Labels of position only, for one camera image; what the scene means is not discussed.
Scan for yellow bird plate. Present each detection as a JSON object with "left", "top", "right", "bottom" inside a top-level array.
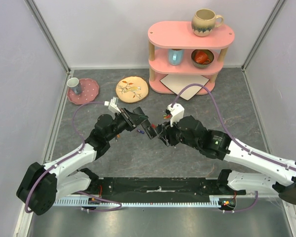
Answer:
[{"left": 115, "top": 76, "right": 149, "bottom": 103}]

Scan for slotted cable duct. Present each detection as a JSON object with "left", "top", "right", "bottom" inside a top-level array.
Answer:
[{"left": 53, "top": 194, "right": 231, "bottom": 207}]

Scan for orange cup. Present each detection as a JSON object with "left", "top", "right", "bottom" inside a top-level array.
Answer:
[{"left": 194, "top": 50, "right": 211, "bottom": 64}]

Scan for black remote control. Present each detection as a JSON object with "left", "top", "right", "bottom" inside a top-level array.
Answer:
[{"left": 141, "top": 119, "right": 157, "bottom": 139}]

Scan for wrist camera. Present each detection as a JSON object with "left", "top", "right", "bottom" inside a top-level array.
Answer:
[
  {"left": 167, "top": 103, "right": 185, "bottom": 127},
  {"left": 104, "top": 97, "right": 121, "bottom": 114}
]

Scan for light blue mug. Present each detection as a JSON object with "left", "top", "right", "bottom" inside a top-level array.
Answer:
[{"left": 168, "top": 49, "right": 184, "bottom": 66}]

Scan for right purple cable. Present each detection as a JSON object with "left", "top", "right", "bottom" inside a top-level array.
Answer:
[{"left": 172, "top": 83, "right": 296, "bottom": 213}]

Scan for purple cable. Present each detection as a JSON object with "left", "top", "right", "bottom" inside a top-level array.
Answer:
[
  {"left": 24, "top": 100, "right": 124, "bottom": 213},
  {"left": 172, "top": 83, "right": 296, "bottom": 213}
]

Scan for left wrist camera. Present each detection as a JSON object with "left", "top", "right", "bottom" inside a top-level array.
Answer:
[{"left": 104, "top": 97, "right": 121, "bottom": 114}]

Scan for beige ceramic mug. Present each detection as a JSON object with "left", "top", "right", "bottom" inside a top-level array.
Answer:
[{"left": 191, "top": 9, "right": 224, "bottom": 37}]

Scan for green and red batteries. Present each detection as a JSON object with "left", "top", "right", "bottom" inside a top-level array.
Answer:
[{"left": 163, "top": 114, "right": 171, "bottom": 119}]

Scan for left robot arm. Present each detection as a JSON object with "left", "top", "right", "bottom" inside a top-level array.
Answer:
[{"left": 16, "top": 107, "right": 148, "bottom": 215}]

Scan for pink three-tier shelf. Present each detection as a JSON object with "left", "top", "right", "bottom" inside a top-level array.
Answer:
[{"left": 148, "top": 21, "right": 235, "bottom": 94}]

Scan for white square board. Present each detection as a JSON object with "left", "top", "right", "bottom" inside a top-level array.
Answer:
[{"left": 160, "top": 74, "right": 209, "bottom": 101}]

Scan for pink dotted plate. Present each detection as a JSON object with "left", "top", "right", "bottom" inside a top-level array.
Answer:
[{"left": 67, "top": 78, "right": 100, "bottom": 105}]

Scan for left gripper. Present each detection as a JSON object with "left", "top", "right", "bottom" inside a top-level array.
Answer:
[{"left": 106, "top": 107, "right": 148, "bottom": 141}]

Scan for grey small cup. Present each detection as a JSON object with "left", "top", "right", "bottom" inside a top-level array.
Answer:
[{"left": 67, "top": 78, "right": 82, "bottom": 95}]

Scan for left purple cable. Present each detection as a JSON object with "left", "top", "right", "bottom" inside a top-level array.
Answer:
[{"left": 24, "top": 100, "right": 124, "bottom": 213}]

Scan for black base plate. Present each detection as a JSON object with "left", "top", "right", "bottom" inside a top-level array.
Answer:
[{"left": 85, "top": 177, "right": 246, "bottom": 198}]

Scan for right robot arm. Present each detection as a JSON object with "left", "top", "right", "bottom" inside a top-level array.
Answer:
[{"left": 155, "top": 116, "right": 296, "bottom": 205}]

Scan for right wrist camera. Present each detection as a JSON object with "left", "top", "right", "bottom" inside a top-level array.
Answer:
[{"left": 167, "top": 103, "right": 185, "bottom": 127}]

